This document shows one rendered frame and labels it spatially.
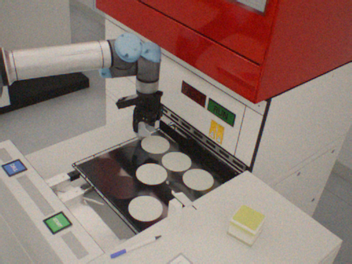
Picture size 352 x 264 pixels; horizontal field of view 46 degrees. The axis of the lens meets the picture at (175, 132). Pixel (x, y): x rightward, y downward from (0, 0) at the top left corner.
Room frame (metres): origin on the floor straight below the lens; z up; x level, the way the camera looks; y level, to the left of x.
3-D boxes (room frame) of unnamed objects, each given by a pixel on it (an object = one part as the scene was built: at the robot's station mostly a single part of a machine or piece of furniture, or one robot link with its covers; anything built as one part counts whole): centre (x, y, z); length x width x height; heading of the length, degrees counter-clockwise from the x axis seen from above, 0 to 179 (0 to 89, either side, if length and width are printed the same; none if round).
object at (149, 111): (1.18, 0.10, 1.05); 0.09 x 0.08 x 0.12; 72
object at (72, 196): (0.87, 0.29, 0.89); 0.08 x 0.03 x 0.03; 135
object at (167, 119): (1.17, -0.08, 0.89); 0.44 x 0.02 x 0.10; 45
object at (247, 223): (0.75, -0.21, 1.00); 0.07 x 0.07 x 0.07; 60
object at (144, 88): (1.19, 0.11, 1.13); 0.08 x 0.08 x 0.05
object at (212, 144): (1.18, -0.08, 0.96); 0.44 x 0.01 x 0.02; 45
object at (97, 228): (0.82, 0.24, 0.87); 0.36 x 0.08 x 0.03; 45
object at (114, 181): (1.02, 0.06, 0.90); 0.34 x 0.34 x 0.01; 45
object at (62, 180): (0.93, 0.35, 0.89); 0.08 x 0.03 x 0.03; 135
